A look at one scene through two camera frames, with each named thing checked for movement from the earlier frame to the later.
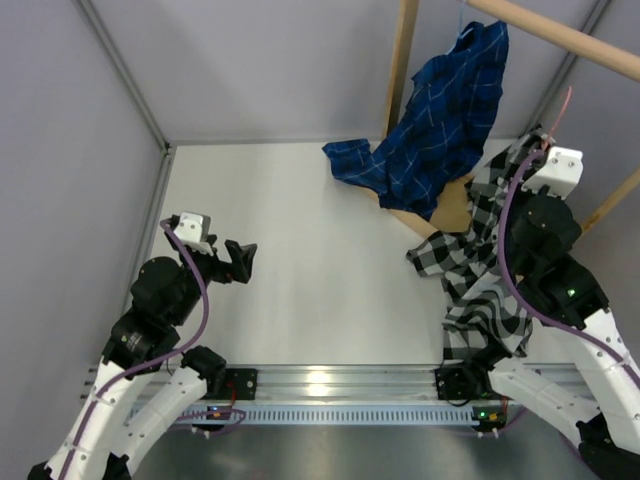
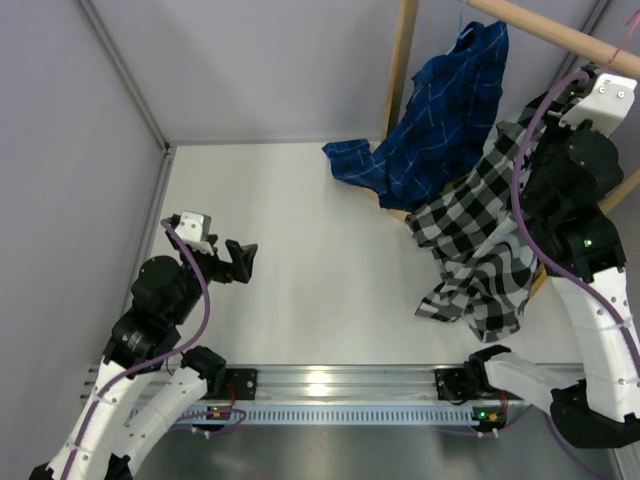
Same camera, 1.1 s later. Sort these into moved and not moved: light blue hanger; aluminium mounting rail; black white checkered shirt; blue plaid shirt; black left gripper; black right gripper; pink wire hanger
Moved: black right gripper; black white checkered shirt; pink wire hanger
Not moved: blue plaid shirt; light blue hanger; aluminium mounting rail; black left gripper
